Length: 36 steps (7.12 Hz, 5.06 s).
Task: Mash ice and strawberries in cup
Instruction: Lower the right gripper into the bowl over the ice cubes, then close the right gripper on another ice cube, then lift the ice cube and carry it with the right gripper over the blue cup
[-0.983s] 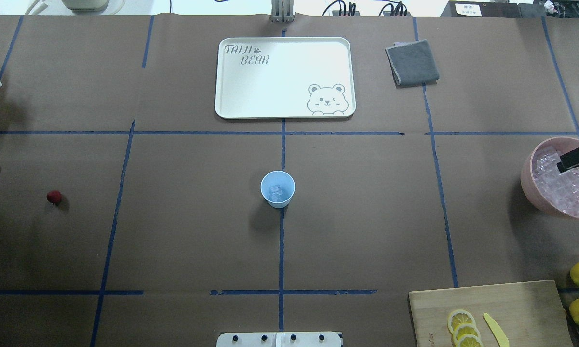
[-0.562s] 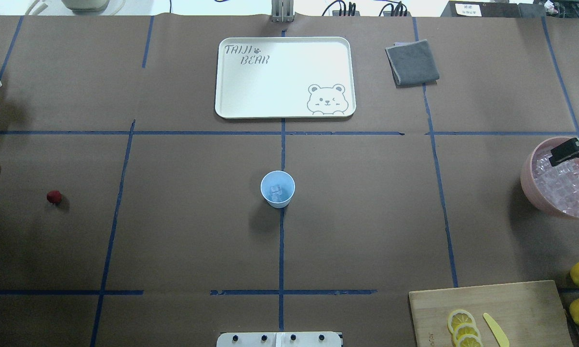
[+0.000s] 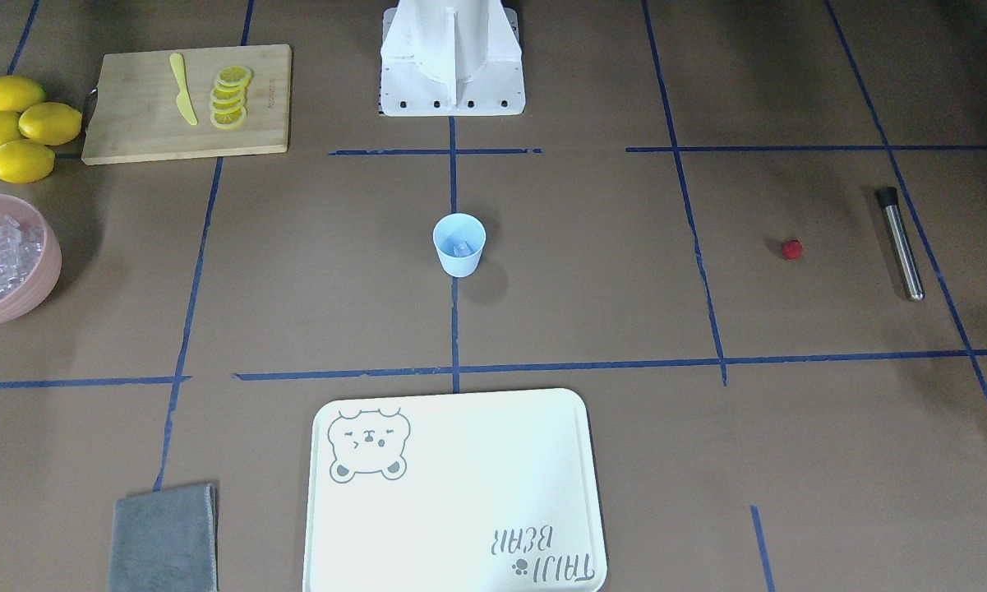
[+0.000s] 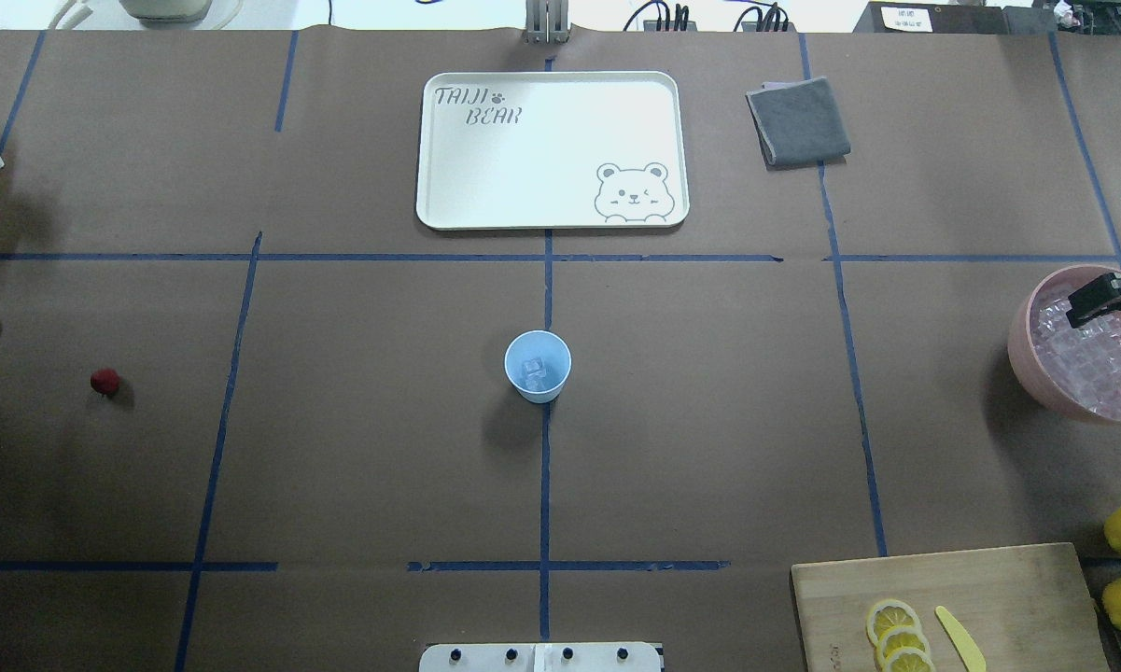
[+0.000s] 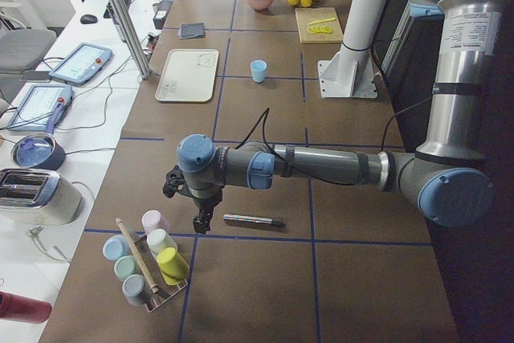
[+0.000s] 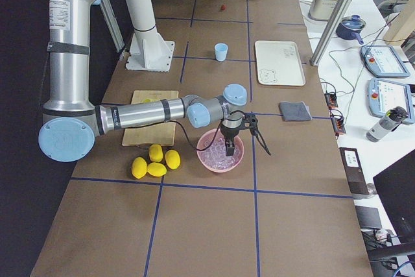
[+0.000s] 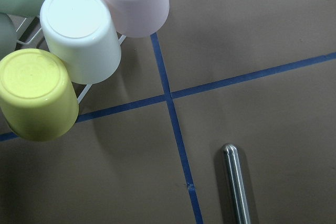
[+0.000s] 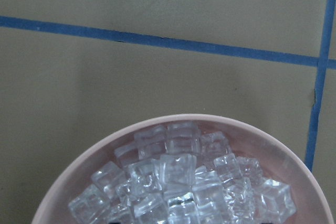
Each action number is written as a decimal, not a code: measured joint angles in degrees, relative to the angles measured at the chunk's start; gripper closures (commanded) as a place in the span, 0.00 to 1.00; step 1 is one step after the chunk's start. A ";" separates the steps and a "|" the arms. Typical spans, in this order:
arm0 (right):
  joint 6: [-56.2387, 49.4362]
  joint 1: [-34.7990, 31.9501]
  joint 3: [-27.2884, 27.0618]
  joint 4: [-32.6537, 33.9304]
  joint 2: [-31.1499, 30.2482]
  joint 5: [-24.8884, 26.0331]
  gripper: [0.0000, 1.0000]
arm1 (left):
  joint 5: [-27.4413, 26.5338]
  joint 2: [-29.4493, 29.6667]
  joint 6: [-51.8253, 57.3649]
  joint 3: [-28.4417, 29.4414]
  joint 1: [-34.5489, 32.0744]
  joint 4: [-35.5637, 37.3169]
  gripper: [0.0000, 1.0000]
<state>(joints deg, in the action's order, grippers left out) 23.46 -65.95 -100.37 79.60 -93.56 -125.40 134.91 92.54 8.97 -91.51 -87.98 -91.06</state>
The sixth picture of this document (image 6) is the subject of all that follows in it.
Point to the teach pendant near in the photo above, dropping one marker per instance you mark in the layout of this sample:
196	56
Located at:
384	95

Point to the grey aluminium post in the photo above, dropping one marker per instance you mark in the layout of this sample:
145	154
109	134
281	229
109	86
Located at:
335	18

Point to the light blue paper cup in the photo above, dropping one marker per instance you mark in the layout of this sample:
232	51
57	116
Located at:
221	51

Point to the blue pot with lid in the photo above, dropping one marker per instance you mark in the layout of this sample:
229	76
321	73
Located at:
350	28

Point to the bamboo cutting board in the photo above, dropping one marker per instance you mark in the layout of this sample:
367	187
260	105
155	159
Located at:
157	134

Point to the teach pendant far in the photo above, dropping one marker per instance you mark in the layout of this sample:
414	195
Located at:
382	61

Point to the pink ice bowl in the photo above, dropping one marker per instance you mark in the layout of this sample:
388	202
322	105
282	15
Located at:
211	152

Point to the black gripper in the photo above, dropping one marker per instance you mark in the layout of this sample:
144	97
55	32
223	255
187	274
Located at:
229	133

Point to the black device box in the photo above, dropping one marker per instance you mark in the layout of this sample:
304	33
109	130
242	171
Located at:
354	174

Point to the whole lemon left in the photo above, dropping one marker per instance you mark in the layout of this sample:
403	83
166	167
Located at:
139	167

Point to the white bear tray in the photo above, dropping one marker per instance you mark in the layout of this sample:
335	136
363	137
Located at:
278	63

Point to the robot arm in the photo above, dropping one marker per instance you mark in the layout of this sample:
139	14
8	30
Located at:
71	123

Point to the teach pendant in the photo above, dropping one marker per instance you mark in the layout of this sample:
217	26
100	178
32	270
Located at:
384	95
382	61

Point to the whole lemon back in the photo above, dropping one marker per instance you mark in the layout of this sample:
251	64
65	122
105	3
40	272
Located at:
155	153

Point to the whole lemon lower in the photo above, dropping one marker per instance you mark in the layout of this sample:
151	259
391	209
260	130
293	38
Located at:
172	159

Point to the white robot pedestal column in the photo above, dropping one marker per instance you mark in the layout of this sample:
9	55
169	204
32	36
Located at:
148	50

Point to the grey folded cloth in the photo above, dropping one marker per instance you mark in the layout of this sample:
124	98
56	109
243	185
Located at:
295	111

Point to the grey water bottle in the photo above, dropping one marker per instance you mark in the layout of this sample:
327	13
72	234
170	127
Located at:
389	122

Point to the silver toaster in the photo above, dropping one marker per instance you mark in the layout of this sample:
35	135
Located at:
321	10

